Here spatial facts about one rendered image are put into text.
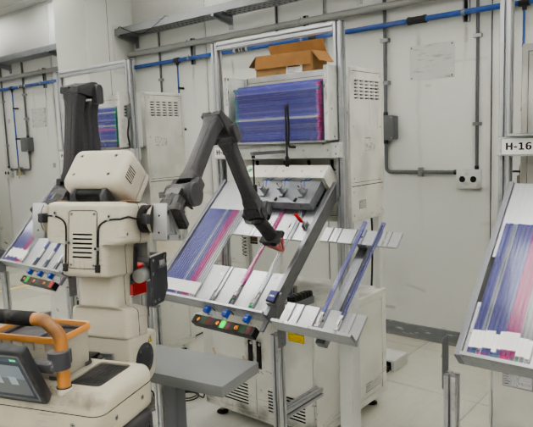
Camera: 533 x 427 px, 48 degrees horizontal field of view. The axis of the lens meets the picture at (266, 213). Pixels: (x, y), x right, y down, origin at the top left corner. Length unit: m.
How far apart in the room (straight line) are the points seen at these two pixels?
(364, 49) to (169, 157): 1.54
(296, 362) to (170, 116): 1.86
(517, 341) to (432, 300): 2.26
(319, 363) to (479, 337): 0.94
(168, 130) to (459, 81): 1.86
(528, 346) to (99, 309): 1.29
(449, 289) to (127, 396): 2.86
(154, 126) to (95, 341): 2.07
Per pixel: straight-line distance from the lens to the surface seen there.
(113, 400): 1.56
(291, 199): 2.64
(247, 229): 2.75
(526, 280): 2.06
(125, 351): 1.91
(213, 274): 2.67
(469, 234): 3.99
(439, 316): 4.19
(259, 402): 2.98
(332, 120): 2.62
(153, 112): 3.80
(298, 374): 2.76
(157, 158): 3.79
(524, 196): 2.29
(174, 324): 4.01
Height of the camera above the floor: 1.40
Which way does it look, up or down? 7 degrees down
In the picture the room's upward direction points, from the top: 2 degrees counter-clockwise
